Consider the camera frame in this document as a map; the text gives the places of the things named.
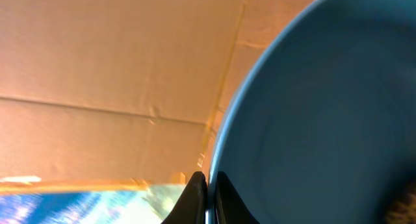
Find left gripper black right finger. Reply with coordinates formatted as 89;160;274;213
214;171;259;224

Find large blue bowl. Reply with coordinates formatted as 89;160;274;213
205;0;415;224

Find brown food scraps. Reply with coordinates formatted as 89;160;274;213
384;182;415;224

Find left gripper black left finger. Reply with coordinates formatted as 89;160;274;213
162;171;207;224

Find cardboard box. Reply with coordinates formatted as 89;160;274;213
1;0;313;183

